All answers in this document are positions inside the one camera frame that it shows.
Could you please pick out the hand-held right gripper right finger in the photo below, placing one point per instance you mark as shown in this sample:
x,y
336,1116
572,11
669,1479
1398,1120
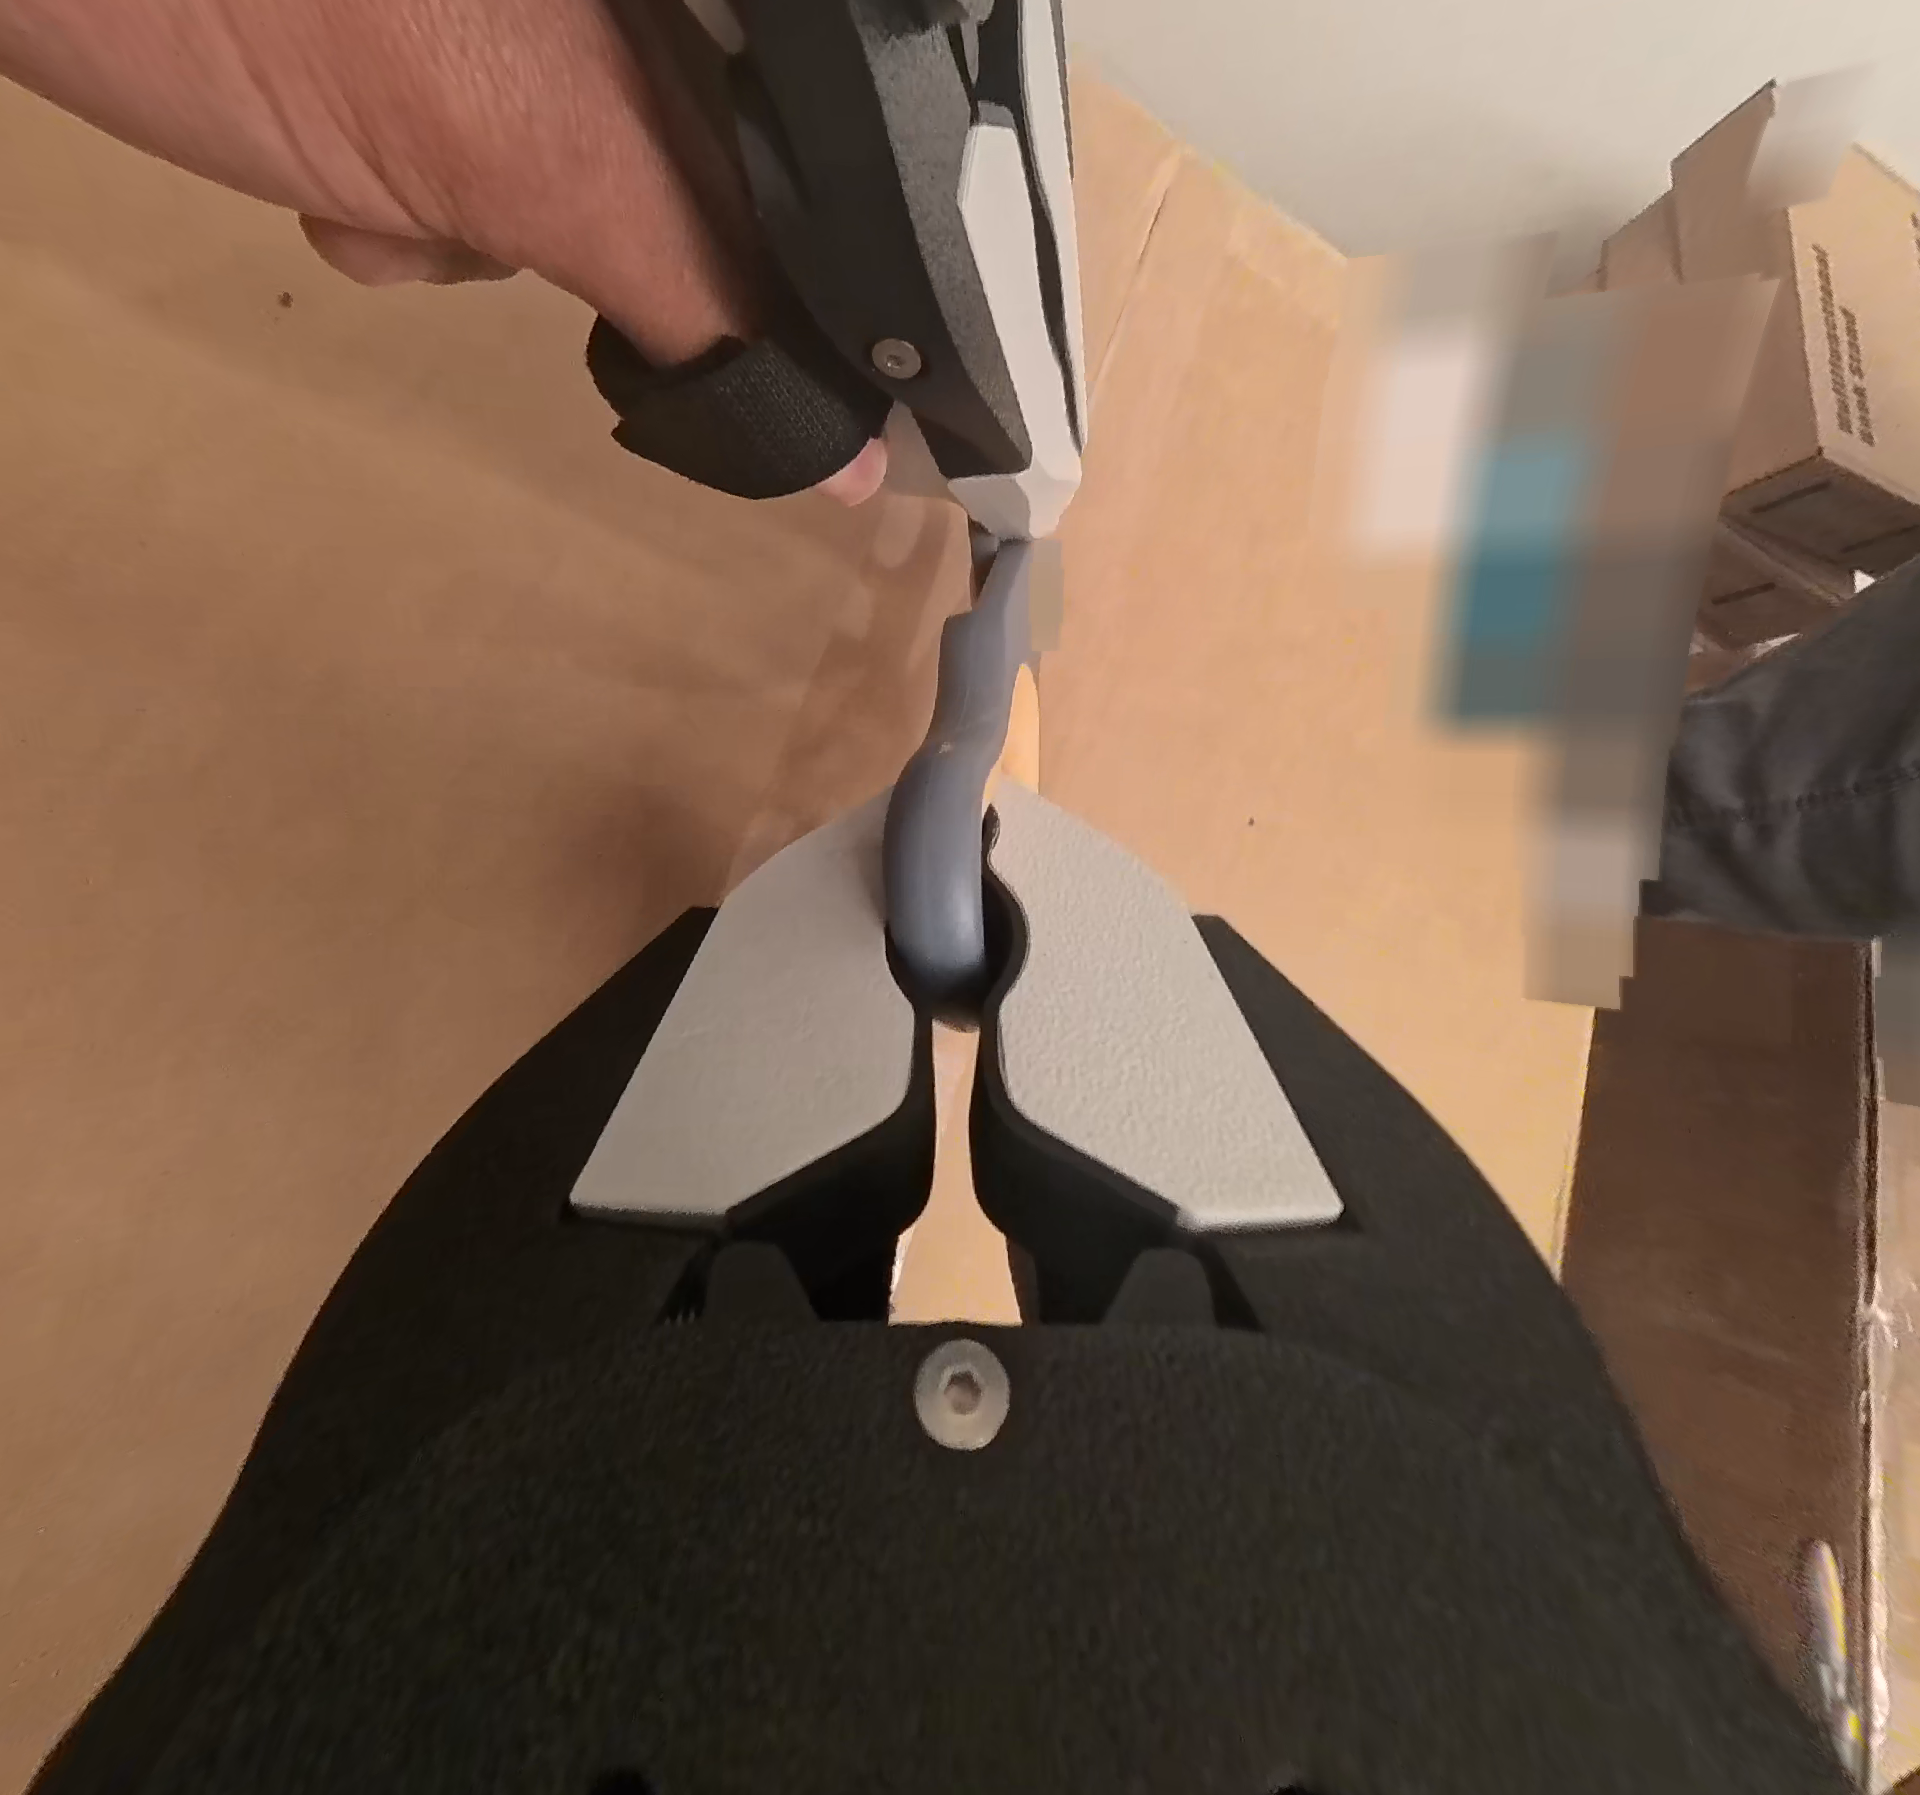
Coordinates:
x,y
1155,1061

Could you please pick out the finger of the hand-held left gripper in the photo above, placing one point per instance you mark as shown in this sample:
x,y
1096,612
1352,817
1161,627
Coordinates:
x,y
1008,250
1049,101

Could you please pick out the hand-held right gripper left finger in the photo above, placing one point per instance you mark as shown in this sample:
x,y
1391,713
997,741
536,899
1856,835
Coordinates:
x,y
779,1061

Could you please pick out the grey and orange scissors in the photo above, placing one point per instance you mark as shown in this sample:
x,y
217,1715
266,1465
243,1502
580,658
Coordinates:
x,y
938,896

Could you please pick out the large cardboard box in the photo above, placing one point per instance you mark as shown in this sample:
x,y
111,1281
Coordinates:
x,y
375,701

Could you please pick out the person's left hand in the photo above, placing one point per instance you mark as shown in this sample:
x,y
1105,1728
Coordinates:
x,y
331,41

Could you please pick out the brown cardboard box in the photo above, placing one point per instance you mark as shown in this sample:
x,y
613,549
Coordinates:
x,y
1710,1224

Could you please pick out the small printed cardboard box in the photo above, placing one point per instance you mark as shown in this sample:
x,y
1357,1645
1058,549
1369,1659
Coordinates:
x,y
1837,356

